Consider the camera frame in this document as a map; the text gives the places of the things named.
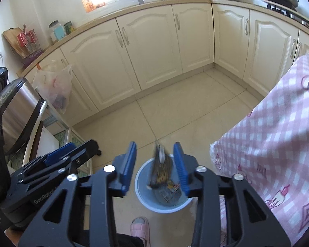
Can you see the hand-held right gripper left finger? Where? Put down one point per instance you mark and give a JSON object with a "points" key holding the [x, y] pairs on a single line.
{"points": [[128, 164]]}

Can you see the wooden cutting board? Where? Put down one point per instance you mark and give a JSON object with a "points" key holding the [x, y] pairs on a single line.
{"points": [[11, 41]]}

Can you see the hanging translucent plastic bag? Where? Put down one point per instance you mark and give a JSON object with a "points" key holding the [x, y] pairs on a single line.
{"points": [[54, 87]]}

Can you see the glass jar with blue label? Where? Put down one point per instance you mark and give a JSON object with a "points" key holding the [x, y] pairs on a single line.
{"points": [[57, 32]]}

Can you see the printed packet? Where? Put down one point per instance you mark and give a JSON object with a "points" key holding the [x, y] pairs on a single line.
{"points": [[170, 193]]}

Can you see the stainless steel canister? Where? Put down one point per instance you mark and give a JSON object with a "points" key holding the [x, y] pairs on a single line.
{"points": [[18, 110]]}

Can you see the orange bottle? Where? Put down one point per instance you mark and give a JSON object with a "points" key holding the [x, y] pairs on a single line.
{"points": [[89, 3]]}

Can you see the purple drip tray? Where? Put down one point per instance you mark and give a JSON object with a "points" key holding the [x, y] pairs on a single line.
{"points": [[31, 59]]}

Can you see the white patterned cloth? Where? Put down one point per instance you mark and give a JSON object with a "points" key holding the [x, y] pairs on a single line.
{"points": [[273, 139]]}

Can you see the pink slipper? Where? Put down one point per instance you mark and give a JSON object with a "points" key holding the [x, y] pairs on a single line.
{"points": [[140, 230]]}

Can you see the blue plastic waste bin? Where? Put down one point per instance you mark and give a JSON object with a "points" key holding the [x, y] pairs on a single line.
{"points": [[144, 185]]}

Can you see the green jar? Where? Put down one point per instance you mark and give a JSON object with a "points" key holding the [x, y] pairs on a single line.
{"points": [[69, 27]]}

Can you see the row of cream cabinet doors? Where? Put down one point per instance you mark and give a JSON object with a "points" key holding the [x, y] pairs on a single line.
{"points": [[149, 51]]}

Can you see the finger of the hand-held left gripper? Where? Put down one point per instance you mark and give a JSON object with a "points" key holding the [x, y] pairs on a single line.
{"points": [[61, 154], [85, 151]]}

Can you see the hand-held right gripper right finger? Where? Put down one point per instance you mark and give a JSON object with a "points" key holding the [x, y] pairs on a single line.
{"points": [[180, 169]]}

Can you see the black gas stove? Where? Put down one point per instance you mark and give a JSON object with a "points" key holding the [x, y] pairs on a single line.
{"points": [[288, 11]]}

